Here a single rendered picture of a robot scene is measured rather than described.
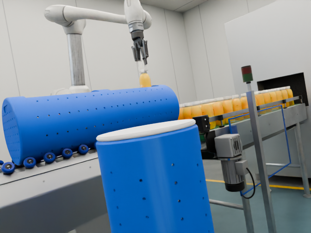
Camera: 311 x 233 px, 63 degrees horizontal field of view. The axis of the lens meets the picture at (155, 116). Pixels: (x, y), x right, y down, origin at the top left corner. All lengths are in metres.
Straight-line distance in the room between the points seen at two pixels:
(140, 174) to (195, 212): 0.16
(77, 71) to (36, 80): 2.24
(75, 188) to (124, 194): 0.56
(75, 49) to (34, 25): 2.48
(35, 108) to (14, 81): 2.97
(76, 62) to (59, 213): 1.15
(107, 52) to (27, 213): 4.07
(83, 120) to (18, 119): 0.25
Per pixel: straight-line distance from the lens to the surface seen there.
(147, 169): 0.59
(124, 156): 0.60
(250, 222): 2.01
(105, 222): 1.90
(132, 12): 1.61
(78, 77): 1.97
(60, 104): 1.15
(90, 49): 4.75
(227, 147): 1.53
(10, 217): 1.11
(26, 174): 1.11
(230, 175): 1.58
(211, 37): 6.41
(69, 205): 1.19
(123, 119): 1.26
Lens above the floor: 1.08
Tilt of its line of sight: 1 degrees down
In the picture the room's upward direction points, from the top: 10 degrees counter-clockwise
